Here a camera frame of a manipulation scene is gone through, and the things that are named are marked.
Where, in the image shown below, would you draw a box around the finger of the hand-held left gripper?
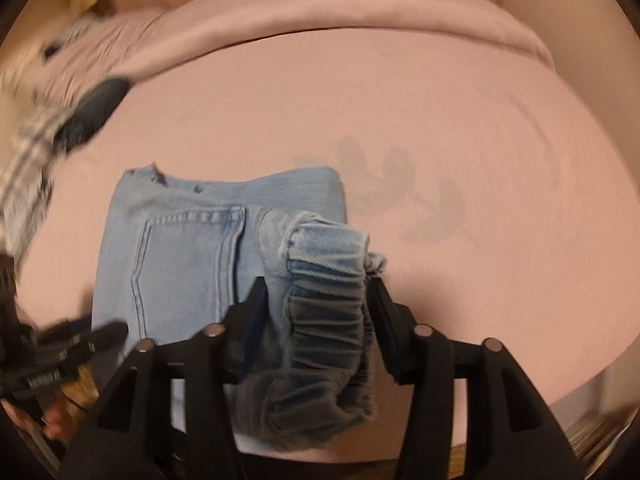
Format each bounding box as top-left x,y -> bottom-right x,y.
32,316 -> 96,343
65,321 -> 130,362

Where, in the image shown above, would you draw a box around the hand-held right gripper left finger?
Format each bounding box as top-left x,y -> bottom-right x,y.
60,276 -> 272,480

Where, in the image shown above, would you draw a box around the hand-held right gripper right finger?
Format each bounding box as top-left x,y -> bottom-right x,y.
367,276 -> 587,480

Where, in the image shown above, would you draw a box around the light blue denim pants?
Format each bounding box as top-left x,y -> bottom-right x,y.
91,162 -> 389,454

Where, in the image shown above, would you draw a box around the person's left hand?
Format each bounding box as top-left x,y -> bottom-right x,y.
42,396 -> 83,442

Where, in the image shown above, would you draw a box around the plaid pillow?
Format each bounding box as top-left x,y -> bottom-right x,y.
0,102 -> 78,258

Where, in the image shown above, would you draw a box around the dark folded garment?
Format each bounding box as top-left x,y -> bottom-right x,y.
51,76 -> 132,155

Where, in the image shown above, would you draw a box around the pink pillow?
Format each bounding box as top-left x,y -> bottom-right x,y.
42,9 -> 168,88

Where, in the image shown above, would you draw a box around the pink duvet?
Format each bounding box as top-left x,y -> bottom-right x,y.
100,0 -> 557,83

